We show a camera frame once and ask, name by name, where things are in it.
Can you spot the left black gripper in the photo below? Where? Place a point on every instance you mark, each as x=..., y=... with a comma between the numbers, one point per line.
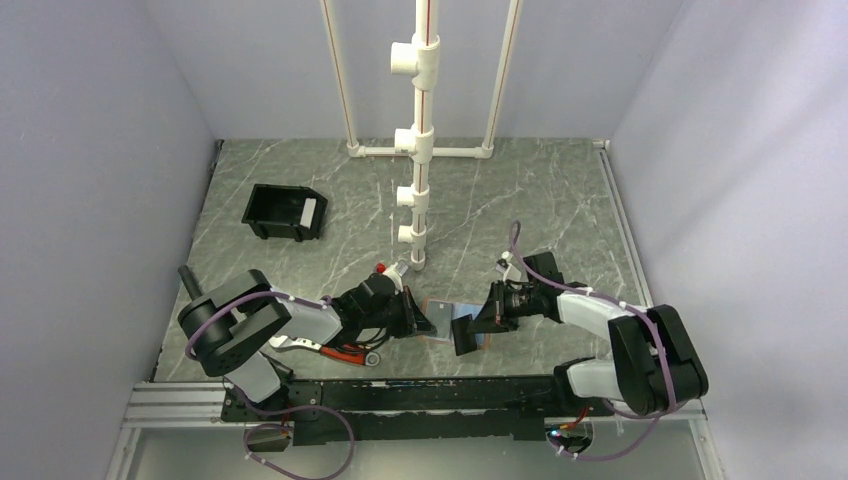
x=413, y=320

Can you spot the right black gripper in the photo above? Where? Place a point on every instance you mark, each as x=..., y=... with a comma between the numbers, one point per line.
x=494, y=315

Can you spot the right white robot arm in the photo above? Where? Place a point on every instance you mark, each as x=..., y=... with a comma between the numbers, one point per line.
x=653, y=366

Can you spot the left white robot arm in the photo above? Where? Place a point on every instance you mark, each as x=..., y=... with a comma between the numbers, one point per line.
x=228, y=327

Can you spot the white card stack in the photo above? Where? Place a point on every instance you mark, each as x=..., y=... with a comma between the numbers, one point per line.
x=308, y=212

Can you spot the black plastic card bin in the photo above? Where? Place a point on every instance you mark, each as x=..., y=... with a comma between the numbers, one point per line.
x=273, y=211

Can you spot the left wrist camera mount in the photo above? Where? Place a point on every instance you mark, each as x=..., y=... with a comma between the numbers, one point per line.
x=395, y=272

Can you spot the red handled adjustable wrench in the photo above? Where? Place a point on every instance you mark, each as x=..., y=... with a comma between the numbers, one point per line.
x=355, y=356

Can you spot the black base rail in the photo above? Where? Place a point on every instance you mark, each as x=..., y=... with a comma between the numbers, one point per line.
x=322, y=411

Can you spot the white PVC pipe frame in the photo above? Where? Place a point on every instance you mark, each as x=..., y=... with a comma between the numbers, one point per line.
x=419, y=60

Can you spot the aluminium extrusion frame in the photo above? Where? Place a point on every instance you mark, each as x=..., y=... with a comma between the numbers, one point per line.
x=194, y=405

